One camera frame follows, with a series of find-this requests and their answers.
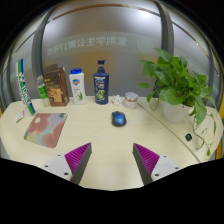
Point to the blue computer mouse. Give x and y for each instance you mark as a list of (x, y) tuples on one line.
[(118, 118)]

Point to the white green shuttlecock tube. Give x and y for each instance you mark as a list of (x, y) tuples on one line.
[(24, 87)]

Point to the green potted plant white pot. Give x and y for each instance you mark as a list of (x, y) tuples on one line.
[(176, 86)]

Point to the small clear green-label bottle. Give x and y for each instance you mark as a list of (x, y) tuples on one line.
[(43, 90)]

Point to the small white crumpled object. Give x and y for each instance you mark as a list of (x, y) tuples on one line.
[(117, 100)]

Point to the white bottle blue cap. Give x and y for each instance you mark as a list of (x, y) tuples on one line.
[(78, 88)]

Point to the dark blue pump bottle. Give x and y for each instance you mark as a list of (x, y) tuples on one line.
[(101, 86)]

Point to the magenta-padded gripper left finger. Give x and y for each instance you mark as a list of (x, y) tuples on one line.
[(63, 164)]

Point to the small white packet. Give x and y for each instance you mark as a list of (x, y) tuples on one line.
[(20, 116)]

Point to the small black round object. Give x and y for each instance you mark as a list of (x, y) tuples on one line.
[(188, 137)]

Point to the floral pastel mouse pad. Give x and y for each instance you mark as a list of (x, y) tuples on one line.
[(46, 129)]

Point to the brown cardboard box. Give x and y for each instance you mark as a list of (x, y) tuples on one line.
[(56, 85)]

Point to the small white round jar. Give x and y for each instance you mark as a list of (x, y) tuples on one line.
[(130, 100)]

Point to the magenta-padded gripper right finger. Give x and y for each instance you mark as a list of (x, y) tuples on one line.
[(160, 165)]

